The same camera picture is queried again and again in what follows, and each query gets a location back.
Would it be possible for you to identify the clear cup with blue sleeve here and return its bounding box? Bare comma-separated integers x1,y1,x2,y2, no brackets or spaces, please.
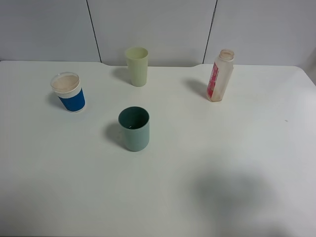
50,72,86,113

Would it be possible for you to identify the plastic drink bottle pink label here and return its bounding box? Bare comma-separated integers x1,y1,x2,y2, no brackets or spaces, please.
206,49,235,102

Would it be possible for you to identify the pale yellow plastic cup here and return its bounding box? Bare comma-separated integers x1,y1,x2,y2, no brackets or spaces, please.
125,47,149,87

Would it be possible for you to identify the teal green plastic cup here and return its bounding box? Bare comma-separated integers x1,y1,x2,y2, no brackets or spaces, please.
118,106,150,152

